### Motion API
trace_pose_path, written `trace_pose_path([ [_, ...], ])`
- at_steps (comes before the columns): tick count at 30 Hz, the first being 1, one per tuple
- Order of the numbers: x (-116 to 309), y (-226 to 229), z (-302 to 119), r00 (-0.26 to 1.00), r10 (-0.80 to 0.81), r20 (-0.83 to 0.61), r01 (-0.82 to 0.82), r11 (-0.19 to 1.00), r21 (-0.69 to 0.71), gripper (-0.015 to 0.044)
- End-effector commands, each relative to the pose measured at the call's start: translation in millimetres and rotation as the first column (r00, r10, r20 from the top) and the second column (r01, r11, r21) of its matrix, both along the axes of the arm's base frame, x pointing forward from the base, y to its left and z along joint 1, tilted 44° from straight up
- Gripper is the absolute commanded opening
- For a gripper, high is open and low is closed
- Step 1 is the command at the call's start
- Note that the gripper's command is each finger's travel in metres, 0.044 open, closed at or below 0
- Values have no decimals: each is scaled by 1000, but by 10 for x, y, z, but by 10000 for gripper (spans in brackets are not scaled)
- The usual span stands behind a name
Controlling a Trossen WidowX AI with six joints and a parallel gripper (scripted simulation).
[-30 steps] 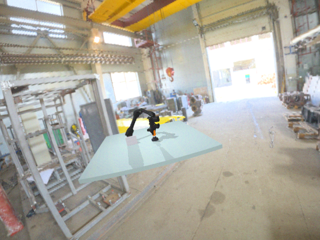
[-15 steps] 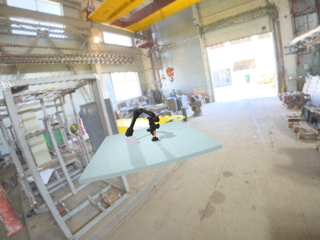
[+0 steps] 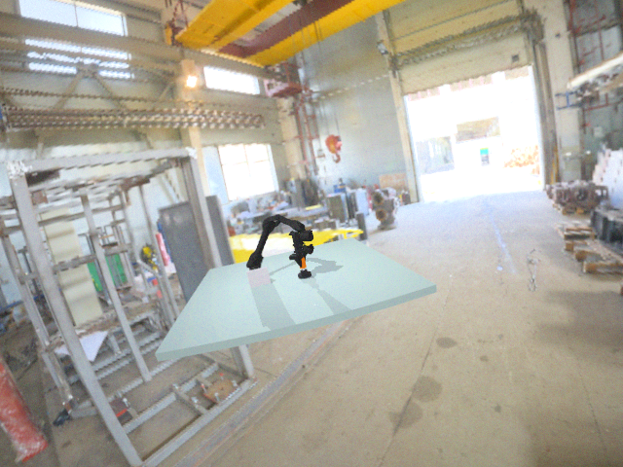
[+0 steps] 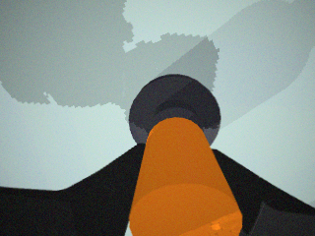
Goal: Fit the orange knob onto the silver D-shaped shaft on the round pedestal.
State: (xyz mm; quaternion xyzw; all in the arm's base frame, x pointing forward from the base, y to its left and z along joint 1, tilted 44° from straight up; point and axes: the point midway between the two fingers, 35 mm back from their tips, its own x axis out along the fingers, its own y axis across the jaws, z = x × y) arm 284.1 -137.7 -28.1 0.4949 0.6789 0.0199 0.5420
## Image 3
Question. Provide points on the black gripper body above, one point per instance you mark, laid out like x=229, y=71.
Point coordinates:
x=297, y=247

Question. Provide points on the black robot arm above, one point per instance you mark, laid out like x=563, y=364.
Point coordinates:
x=256, y=259

